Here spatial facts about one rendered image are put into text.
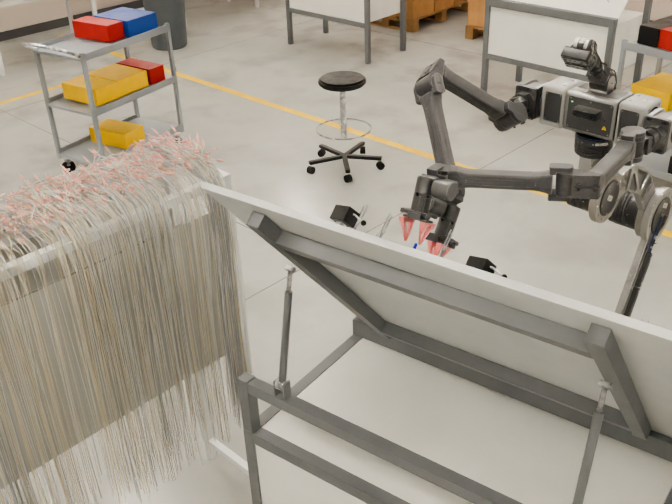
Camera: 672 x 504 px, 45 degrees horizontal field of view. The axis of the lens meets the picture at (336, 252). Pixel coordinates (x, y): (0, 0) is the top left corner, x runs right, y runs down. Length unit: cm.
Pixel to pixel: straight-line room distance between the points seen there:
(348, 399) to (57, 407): 88
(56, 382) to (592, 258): 341
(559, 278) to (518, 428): 232
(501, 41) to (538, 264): 282
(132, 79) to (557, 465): 456
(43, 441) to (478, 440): 128
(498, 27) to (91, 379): 538
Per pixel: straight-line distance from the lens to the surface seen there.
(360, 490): 235
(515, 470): 243
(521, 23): 708
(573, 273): 485
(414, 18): 944
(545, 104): 310
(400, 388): 266
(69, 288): 236
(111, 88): 607
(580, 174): 248
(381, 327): 267
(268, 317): 441
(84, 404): 258
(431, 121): 273
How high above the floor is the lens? 252
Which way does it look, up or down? 31 degrees down
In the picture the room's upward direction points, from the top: 2 degrees counter-clockwise
